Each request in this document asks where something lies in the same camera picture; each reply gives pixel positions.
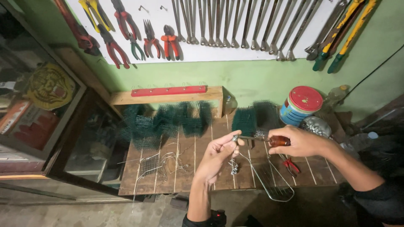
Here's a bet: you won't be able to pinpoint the person's left hand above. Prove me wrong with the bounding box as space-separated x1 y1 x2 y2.
195 130 245 185

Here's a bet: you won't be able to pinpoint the person's right hand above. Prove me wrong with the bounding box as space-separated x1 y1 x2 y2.
268 125 329 157

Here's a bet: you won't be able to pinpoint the brown handled screwdriver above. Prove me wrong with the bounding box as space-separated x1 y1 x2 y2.
238 135 291 148

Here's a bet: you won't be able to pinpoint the metal bowl of clips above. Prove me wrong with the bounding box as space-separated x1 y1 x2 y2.
299 116 332 140

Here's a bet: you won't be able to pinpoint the blue tin with red lid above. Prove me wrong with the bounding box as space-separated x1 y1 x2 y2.
279 86 324 127

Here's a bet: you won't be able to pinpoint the small pile of green mesh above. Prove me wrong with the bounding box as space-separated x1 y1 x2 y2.
231 100 281 137

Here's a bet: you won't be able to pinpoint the clear bottle with blue cap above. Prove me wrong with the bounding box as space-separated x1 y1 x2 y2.
340 131 379 159

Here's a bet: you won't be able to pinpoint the black device with red light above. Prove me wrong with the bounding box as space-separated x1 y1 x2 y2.
207 209 227 227

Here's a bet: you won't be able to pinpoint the clear glass bottle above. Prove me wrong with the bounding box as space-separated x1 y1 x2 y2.
223 94 238 116

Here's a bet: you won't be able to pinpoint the clear bottle with yellow cap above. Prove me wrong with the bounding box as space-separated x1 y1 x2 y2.
324 84 350 108

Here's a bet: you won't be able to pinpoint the large pile of green mesh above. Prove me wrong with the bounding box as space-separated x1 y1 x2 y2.
121 102 213 150

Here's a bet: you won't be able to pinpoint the person's black shirt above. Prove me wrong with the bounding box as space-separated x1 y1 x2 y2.
353 136 404 227

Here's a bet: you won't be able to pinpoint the white tool board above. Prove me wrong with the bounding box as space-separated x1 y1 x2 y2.
65 0 349 65

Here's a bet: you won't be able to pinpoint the steel adjustable wrench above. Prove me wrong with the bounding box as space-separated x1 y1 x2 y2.
304 0 348 61

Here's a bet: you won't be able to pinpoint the row of steel wrenches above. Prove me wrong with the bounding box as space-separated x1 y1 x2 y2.
171 0 323 62

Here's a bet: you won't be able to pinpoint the glass display cabinet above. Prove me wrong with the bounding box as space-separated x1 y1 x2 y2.
0 0 128 197

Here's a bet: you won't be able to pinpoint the red pipe wrench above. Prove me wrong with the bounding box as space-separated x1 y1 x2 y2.
53 0 102 57

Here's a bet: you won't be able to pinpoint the tangle of bent wire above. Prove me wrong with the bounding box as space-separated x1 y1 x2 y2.
117 143 194 187

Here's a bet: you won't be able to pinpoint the wire frame with mesh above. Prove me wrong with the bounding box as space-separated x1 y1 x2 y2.
239 153 295 202

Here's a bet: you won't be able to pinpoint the small wire mesh piece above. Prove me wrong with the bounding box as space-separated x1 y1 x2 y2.
138 153 162 178

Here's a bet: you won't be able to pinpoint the red hook rail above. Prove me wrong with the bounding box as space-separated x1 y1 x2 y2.
131 84 207 98

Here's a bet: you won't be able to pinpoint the black wall cable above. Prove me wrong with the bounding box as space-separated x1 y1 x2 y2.
343 44 404 102

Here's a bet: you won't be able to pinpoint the yellow handled bolt cutter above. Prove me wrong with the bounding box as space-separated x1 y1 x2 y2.
312 0 378 74

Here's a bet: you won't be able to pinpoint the orange handled pliers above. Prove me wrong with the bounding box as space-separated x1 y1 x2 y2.
160 24 181 61

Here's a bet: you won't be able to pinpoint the red handled needle nose pliers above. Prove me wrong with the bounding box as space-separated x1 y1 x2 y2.
143 19 162 59

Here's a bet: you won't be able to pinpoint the small green handled pliers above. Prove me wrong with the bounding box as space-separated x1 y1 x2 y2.
127 32 146 61

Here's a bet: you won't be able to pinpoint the large red handled pliers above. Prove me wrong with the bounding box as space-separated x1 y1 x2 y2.
97 24 130 69

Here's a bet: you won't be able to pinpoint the red handled combination pliers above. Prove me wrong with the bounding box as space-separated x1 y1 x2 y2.
110 0 139 41

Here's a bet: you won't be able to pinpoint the yellow handled pliers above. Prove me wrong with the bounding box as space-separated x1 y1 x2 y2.
78 0 112 33

